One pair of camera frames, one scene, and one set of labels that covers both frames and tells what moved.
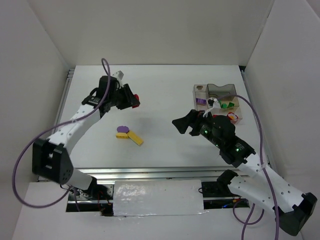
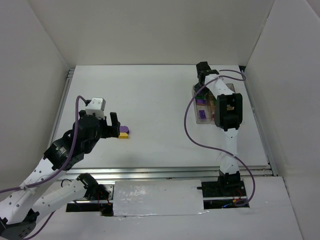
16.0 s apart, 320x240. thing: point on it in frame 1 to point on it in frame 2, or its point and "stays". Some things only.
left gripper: [125, 96] to [110, 127]
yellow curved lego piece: [121, 135] stays
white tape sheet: [147, 197] stays
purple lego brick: [201, 101] stays
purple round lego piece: [122, 129] stays
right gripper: [194, 123] to [203, 72]
